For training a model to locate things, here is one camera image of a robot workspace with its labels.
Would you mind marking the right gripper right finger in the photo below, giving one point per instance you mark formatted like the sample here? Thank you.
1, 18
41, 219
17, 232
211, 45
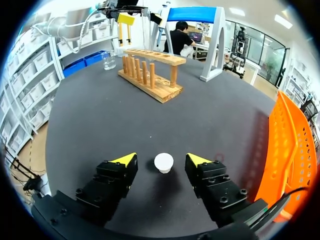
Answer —
217, 185

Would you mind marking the clear glass test tube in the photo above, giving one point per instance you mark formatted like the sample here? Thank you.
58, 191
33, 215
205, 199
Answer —
144, 30

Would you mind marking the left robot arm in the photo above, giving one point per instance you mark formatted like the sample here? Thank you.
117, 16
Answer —
65, 26

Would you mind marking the white rubber stopper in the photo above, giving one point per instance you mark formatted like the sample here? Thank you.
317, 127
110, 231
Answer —
163, 162

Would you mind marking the orange perforated tip rack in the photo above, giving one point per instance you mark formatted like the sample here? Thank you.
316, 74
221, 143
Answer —
287, 155

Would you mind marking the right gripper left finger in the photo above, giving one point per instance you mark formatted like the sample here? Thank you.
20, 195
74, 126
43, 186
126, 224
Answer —
110, 180

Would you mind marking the wooden test tube rack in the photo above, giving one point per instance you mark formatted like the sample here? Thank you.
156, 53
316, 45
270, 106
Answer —
152, 75

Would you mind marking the white blue pipette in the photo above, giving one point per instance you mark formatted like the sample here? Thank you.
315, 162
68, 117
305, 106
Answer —
162, 20

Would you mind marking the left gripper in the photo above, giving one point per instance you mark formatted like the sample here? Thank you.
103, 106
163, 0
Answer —
125, 8

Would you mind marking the person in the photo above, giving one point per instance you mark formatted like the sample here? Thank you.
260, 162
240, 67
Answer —
177, 40

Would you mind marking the white pipette stand blue panel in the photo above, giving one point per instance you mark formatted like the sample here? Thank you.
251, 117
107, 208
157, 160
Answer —
213, 45

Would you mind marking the clear glass beaker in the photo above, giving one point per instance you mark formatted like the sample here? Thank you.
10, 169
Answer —
109, 61

